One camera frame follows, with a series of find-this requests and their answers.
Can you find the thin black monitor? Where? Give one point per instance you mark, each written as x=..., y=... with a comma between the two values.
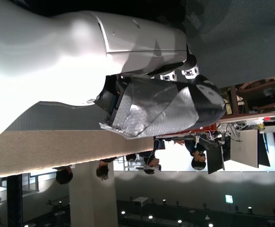
x=263, y=151

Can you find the person with dark hair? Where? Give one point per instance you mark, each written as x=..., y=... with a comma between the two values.
x=103, y=171
x=64, y=176

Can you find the black shelf post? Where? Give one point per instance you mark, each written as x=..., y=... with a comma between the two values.
x=14, y=201

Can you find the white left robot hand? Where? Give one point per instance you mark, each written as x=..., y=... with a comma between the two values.
x=56, y=59

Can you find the orange red crate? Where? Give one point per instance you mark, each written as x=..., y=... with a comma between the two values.
x=187, y=132

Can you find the white ceiling projector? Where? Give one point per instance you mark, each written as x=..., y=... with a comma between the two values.
x=139, y=200

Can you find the wooden desk top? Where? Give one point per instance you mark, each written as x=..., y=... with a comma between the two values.
x=246, y=116

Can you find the grey perforated panel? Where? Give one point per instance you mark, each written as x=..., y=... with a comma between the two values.
x=56, y=117

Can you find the beige felt partition board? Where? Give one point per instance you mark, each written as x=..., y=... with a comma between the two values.
x=56, y=149

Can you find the wooden chair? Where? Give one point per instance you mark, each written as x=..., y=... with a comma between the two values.
x=258, y=92

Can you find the grey monitor back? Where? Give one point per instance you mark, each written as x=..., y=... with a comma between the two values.
x=243, y=149

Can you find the person wearing VR headset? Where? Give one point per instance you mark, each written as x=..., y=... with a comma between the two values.
x=151, y=163

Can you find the white box with red label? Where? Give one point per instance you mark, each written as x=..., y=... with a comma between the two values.
x=273, y=124

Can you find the green exit sign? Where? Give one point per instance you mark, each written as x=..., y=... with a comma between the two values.
x=228, y=198

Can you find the white square column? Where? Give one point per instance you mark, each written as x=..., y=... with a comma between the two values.
x=92, y=196

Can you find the person in dark jacket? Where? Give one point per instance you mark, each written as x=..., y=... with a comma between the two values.
x=197, y=156

